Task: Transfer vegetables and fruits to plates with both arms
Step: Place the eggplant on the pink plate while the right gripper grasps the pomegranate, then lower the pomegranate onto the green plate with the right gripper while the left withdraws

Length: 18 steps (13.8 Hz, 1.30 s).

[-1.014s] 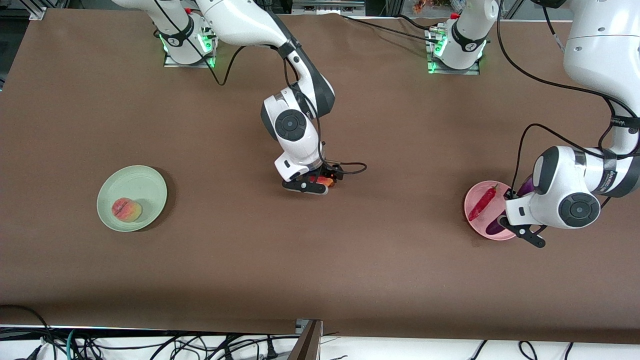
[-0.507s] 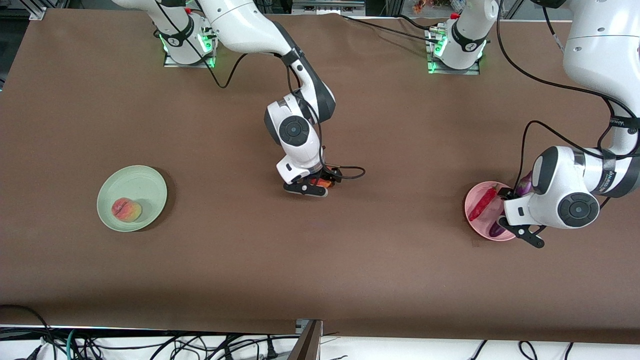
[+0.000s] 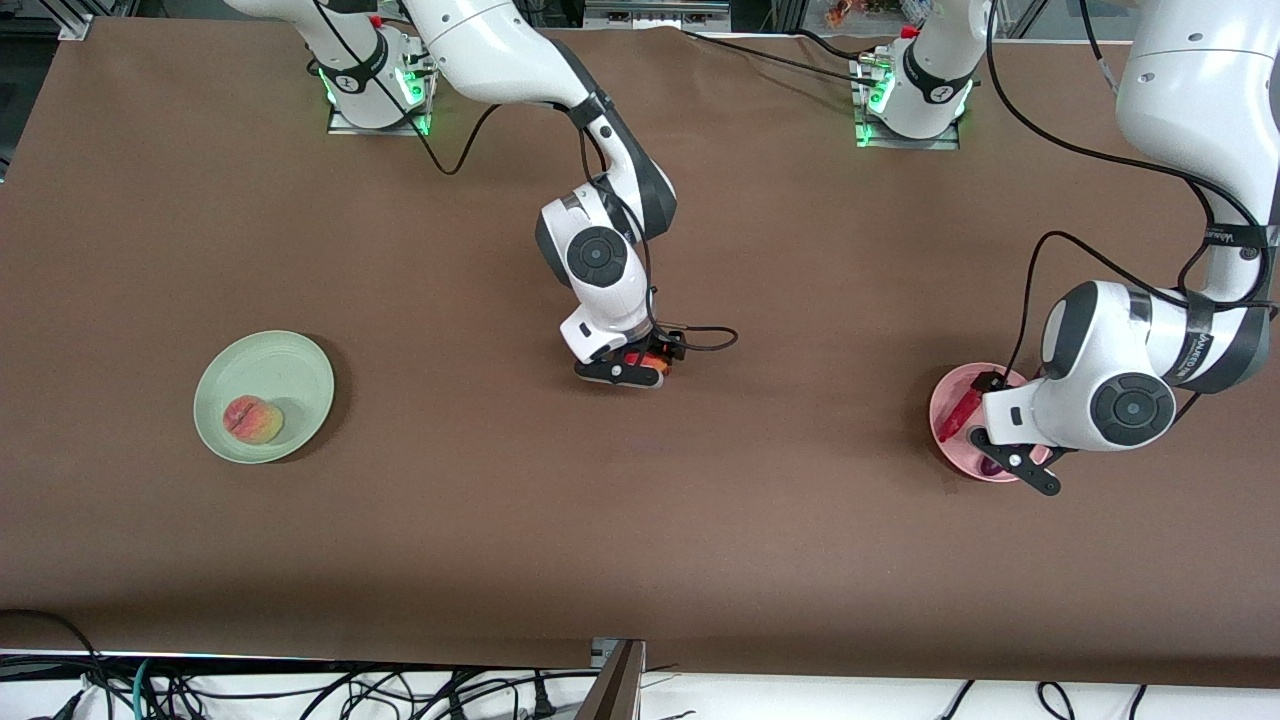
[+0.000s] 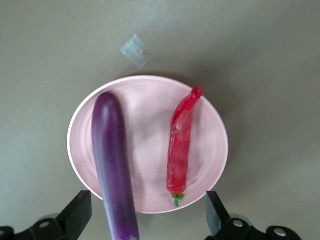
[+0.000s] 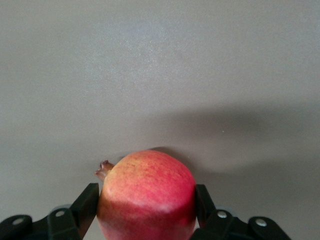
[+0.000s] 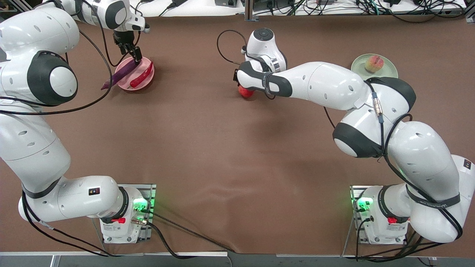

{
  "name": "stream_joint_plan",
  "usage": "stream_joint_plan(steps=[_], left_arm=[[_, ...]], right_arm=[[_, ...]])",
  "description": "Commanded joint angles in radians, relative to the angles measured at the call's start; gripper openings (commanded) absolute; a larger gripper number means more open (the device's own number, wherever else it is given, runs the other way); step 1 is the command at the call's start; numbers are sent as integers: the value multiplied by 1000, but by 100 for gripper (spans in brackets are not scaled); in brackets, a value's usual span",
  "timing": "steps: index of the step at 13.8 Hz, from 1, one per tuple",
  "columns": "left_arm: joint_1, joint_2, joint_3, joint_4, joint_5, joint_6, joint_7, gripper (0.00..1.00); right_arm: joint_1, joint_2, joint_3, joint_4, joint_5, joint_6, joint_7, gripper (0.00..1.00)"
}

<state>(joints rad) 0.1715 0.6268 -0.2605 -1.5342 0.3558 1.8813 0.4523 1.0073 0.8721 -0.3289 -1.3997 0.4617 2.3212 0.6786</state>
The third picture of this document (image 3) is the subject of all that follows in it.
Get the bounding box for red chili pepper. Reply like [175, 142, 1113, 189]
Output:
[937, 375, 991, 444]

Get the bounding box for yellow pink peach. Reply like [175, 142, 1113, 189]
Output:
[223, 395, 285, 445]

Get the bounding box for pink plate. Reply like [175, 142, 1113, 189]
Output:
[928, 361, 1053, 483]

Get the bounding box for brown table cloth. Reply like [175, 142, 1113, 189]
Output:
[0, 15, 1280, 691]

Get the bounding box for light green plate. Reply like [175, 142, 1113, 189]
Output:
[193, 330, 335, 465]

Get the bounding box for grey metal bar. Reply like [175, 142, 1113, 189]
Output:
[583, 0, 731, 29]

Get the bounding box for orange red small objects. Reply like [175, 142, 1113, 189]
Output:
[825, 0, 931, 26]

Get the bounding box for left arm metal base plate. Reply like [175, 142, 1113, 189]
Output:
[855, 55, 961, 151]

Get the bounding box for long black table cable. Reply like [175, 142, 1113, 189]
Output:
[685, 30, 881, 86]

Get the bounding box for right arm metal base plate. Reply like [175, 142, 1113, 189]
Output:
[327, 40, 433, 136]

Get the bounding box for aluminium frame post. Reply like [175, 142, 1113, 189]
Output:
[575, 638, 647, 720]

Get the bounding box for short black table cable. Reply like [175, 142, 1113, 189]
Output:
[790, 28, 866, 61]

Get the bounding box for black looped floor cable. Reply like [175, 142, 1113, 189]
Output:
[0, 608, 106, 720]

